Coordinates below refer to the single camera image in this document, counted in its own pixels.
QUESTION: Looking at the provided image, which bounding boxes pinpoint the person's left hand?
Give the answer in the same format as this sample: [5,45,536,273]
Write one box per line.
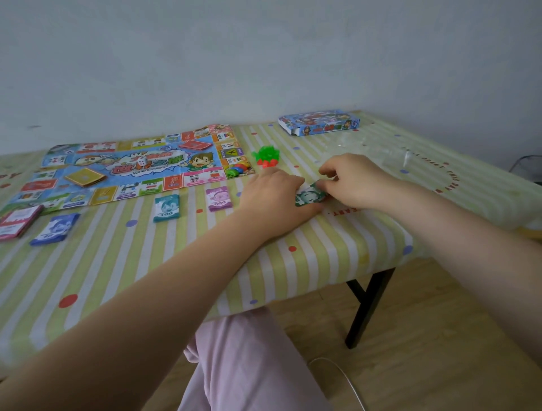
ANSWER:
[238,167,324,244]

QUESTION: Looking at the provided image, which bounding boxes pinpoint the person's right hand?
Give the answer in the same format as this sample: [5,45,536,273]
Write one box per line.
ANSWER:
[315,153,397,212]

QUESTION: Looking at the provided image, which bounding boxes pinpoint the green play money stack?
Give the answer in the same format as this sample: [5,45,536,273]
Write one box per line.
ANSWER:
[295,181,328,208]

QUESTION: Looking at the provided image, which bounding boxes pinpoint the person's left forearm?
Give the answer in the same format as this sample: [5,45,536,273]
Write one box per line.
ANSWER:
[0,199,272,411]

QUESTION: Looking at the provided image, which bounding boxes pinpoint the person's right forearm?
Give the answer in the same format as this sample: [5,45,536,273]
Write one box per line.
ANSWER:
[375,177,542,367]

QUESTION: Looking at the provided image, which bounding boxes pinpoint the blue board game box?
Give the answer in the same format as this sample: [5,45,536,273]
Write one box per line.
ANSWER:
[278,110,361,137]

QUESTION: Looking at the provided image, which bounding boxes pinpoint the clear plastic bag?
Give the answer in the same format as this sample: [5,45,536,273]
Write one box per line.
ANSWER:
[322,130,412,171]

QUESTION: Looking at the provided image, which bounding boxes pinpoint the pile of green plastic houses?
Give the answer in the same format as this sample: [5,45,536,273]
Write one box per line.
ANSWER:
[252,145,281,163]

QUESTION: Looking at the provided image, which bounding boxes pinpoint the pile of colourful game pawns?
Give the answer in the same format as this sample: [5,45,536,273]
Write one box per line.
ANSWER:
[225,158,252,179]

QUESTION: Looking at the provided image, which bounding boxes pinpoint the purple play money stack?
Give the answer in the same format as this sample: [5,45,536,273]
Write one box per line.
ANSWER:
[206,186,233,212]

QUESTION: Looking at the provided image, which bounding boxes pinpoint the black table leg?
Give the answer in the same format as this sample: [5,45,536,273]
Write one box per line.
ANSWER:
[345,267,396,350]

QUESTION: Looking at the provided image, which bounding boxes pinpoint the red card stack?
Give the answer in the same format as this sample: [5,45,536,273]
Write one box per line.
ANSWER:
[178,139,213,152]

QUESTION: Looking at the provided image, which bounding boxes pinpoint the teal play money stack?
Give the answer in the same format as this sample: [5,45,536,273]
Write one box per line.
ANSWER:
[153,194,181,223]

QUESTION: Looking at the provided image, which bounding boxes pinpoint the person's pink trouser leg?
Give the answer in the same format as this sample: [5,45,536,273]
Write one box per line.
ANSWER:
[177,307,336,411]

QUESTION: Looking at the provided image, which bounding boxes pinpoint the colourful paper game board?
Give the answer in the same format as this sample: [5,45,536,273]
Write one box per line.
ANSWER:
[8,124,255,213]

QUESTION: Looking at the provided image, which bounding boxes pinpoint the striped dotted tablecloth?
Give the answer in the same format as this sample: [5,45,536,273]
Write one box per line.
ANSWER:
[0,111,542,370]

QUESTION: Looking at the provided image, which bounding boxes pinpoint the yellow card stack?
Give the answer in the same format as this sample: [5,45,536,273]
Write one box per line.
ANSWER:
[64,167,108,188]

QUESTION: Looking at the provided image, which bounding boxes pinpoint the blue play money stack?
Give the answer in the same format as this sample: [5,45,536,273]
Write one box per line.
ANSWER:
[29,213,80,247]

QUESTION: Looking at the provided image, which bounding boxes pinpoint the pink title card stack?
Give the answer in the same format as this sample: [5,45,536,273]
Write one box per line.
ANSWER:
[0,205,45,242]

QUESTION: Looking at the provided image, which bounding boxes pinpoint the white cable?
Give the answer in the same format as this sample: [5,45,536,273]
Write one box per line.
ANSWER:
[307,357,367,411]

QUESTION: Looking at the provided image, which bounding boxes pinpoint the dark chair frame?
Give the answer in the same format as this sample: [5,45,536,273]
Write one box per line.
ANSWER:
[508,154,542,185]

